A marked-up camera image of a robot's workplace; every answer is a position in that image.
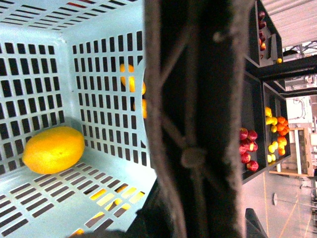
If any black fruit display tray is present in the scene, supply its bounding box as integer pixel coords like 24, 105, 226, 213
241, 72, 291, 183

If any brown basket handle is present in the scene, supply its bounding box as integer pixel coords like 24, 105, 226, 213
144, 0, 253, 238

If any light blue plastic basket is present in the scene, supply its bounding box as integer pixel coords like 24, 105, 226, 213
0, 0, 156, 238

